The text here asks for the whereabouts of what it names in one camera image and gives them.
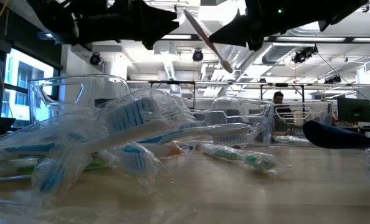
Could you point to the black ceiling camera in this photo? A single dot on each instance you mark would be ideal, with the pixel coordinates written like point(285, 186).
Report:
point(95, 59)
point(305, 54)
point(197, 55)

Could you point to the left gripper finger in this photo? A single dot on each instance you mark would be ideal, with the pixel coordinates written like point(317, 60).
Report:
point(157, 37)
point(157, 18)

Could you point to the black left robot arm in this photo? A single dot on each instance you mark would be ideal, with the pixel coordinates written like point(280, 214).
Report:
point(54, 18)

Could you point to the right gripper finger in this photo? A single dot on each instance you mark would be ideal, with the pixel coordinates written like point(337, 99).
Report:
point(255, 43)
point(231, 31)

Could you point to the window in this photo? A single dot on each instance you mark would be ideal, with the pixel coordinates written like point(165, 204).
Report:
point(23, 84)

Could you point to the black shelf frame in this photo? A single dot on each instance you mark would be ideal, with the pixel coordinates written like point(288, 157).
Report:
point(222, 83)

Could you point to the black computer monitor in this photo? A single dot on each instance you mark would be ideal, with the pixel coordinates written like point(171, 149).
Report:
point(354, 109)

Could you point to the orange white wrapped toothbrush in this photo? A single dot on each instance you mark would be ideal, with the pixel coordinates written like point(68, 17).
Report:
point(166, 151)

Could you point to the person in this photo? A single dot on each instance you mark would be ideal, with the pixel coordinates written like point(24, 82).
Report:
point(278, 99)

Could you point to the toothbrushes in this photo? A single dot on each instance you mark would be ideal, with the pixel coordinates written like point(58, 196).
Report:
point(206, 37)

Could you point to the blue white toothbrush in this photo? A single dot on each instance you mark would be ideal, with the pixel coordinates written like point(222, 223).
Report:
point(126, 124)
point(54, 177)
point(138, 158)
point(203, 133)

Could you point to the clear plastic bin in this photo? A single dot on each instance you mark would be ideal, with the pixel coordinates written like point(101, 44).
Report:
point(79, 93)
point(300, 116)
point(241, 115)

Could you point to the overhead light bar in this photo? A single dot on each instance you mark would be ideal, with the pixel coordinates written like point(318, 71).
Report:
point(312, 39)

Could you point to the blue cloth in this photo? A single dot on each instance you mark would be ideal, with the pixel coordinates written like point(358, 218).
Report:
point(334, 137)

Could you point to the silver ventilation duct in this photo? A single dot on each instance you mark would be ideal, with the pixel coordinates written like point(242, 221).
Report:
point(284, 51)

